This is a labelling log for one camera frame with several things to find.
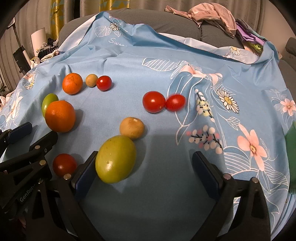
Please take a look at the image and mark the orange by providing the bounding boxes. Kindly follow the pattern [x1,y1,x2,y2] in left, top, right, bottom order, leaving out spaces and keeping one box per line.
[62,73,83,95]
[45,100,76,133]

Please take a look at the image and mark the small green fruit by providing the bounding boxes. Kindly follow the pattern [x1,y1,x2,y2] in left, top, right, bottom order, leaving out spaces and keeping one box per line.
[42,93,59,117]

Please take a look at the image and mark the large green oval fruit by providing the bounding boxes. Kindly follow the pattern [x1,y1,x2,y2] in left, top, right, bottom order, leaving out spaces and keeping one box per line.
[95,136,137,184]

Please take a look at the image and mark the small tan round fruit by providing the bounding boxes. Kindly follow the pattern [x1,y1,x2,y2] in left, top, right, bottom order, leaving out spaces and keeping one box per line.
[85,74,98,88]

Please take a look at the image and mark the large tan round fruit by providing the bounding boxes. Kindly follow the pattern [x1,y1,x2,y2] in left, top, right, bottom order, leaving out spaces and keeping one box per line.
[119,117,145,140]

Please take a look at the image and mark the large red tomato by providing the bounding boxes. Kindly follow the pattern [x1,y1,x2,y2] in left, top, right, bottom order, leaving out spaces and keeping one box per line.
[142,91,166,113]

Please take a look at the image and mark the black stand device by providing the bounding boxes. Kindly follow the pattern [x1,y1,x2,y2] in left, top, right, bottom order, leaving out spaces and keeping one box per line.
[13,46,31,75]

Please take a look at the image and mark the green plastic bowl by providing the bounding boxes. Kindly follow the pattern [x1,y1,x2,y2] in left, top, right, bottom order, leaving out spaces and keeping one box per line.
[285,121,296,194]

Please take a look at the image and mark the clutter pile of cloths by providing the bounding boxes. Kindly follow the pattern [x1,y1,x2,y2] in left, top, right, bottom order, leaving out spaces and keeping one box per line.
[34,38,59,64]

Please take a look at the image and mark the blue floral cloth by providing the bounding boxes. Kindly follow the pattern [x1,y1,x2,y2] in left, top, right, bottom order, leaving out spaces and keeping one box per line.
[1,13,295,240]

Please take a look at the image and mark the yellow patterned curtain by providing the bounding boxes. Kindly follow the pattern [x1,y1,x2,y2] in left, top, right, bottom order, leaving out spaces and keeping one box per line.
[50,0,130,40]

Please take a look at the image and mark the purple clothes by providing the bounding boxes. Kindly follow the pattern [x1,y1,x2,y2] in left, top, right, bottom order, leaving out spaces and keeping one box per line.
[235,19,267,56]

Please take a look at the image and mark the grey sofa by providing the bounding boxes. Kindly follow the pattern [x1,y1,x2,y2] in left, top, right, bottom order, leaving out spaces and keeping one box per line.
[58,9,295,96]

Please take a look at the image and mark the pink clothes pile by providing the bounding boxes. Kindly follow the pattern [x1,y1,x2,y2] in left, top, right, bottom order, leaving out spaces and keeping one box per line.
[165,3,237,38]

